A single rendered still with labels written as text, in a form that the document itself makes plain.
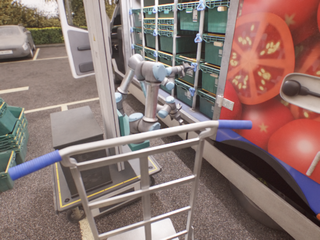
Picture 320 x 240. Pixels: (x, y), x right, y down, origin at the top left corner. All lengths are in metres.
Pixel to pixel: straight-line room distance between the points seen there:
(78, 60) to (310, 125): 4.08
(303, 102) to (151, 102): 0.90
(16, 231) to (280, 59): 2.37
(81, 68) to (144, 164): 3.76
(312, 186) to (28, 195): 2.41
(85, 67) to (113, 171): 3.05
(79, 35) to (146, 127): 3.35
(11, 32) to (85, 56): 7.65
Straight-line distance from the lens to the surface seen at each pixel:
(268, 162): 1.46
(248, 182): 1.68
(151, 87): 1.28
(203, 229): 1.85
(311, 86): 1.23
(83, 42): 4.47
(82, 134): 1.44
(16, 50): 10.15
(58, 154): 0.62
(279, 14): 1.28
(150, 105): 1.31
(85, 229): 1.92
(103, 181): 1.69
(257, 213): 1.97
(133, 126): 1.44
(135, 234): 1.80
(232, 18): 1.48
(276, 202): 1.60
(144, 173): 0.86
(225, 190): 2.16
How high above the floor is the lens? 1.57
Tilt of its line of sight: 29 degrees down
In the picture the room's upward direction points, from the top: straight up
